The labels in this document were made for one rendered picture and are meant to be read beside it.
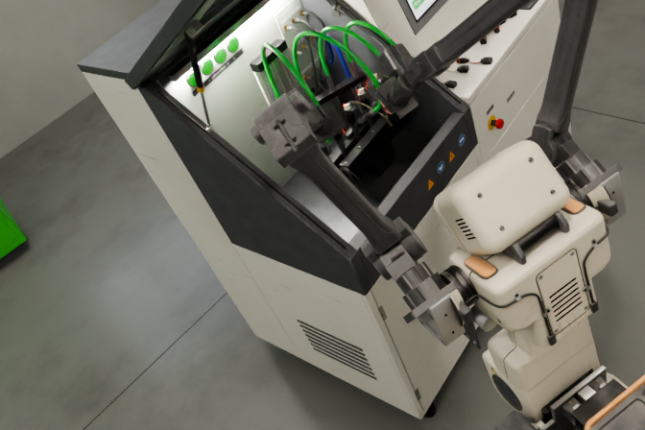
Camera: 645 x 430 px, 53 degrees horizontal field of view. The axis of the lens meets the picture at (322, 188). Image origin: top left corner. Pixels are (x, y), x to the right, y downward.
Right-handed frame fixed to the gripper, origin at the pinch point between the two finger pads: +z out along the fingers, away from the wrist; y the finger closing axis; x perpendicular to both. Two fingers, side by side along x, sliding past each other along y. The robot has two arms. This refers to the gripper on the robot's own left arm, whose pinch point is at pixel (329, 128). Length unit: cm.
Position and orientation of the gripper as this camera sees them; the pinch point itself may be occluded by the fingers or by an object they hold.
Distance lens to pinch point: 179.8
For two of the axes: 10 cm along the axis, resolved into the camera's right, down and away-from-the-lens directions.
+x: 5.1, 8.5, -1.0
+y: -8.3, 5.2, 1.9
